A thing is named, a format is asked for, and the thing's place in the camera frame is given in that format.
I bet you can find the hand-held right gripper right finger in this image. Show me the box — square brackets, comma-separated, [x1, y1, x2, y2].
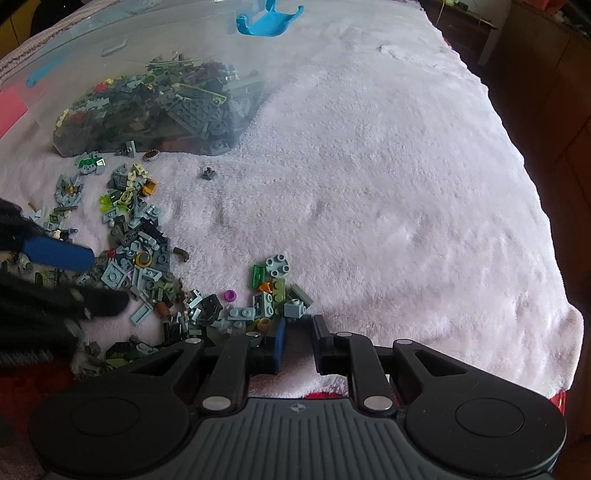
[310, 315, 467, 414]

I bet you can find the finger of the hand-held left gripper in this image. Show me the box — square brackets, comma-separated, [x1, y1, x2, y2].
[0, 270, 131, 321]
[0, 198, 95, 274]

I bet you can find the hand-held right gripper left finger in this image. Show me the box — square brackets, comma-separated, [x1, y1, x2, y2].
[127, 316, 289, 414]

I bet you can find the small cluster of green bricks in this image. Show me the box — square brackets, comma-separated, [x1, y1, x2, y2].
[252, 254, 315, 334]

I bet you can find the spread of toy bricks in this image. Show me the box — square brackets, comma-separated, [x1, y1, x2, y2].
[0, 138, 252, 384]

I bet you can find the large heap of toy bricks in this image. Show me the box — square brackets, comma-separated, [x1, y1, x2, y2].
[52, 52, 262, 157]

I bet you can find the clear plastic storage container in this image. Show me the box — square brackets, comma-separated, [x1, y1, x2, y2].
[0, 0, 305, 160]

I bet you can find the pink cardboard box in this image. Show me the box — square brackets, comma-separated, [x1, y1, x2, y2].
[0, 88, 28, 139]

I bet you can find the white plush blanket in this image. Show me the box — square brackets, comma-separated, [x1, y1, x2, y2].
[0, 0, 585, 400]

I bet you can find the checkered quilt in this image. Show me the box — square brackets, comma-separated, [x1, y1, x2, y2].
[0, 0, 98, 90]

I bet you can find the wooden nightstand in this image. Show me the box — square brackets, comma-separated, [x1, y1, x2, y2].
[419, 0, 500, 66]

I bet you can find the brown wooden cabinet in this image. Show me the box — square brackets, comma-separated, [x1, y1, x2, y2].
[480, 0, 591, 199]

